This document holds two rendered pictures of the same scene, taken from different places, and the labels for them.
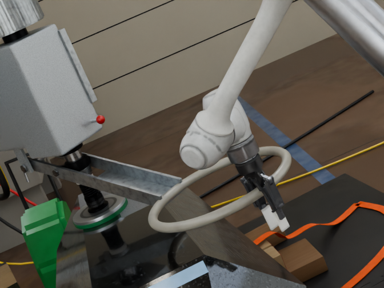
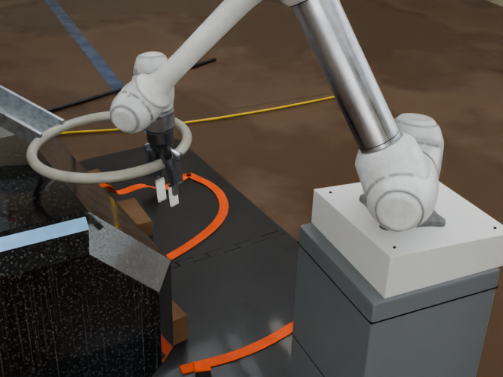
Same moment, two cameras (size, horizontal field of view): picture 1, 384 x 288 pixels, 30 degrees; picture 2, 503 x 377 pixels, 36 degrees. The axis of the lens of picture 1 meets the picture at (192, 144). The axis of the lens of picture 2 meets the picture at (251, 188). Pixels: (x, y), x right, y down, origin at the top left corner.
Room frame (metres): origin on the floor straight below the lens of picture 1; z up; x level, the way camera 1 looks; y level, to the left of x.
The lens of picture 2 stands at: (0.01, 0.38, 1.97)
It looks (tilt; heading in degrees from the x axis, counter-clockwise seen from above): 30 degrees down; 337
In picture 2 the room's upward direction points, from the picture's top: 2 degrees clockwise
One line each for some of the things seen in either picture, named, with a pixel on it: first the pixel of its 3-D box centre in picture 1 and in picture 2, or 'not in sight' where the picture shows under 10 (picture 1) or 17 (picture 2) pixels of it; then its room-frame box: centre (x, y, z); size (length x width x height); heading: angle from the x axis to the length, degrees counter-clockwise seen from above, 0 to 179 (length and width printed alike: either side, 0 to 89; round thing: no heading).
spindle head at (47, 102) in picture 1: (32, 98); not in sight; (2.61, 0.48, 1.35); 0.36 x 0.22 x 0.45; 43
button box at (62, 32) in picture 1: (72, 67); not in sight; (2.58, 0.29, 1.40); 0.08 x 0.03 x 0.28; 43
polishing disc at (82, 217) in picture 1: (99, 208); not in sight; (2.55, 0.42, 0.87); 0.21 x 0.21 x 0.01
